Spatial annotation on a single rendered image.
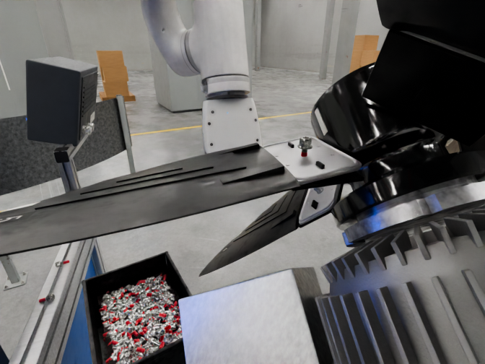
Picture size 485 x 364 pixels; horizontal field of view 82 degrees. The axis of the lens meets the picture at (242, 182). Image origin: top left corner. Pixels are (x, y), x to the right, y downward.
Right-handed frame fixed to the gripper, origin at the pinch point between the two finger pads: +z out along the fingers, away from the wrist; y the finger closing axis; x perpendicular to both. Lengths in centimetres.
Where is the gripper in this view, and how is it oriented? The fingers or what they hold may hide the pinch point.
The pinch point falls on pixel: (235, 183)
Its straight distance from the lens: 52.4
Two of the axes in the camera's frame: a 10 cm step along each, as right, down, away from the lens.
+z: 0.9, 9.8, 1.6
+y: 9.6, -1.3, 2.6
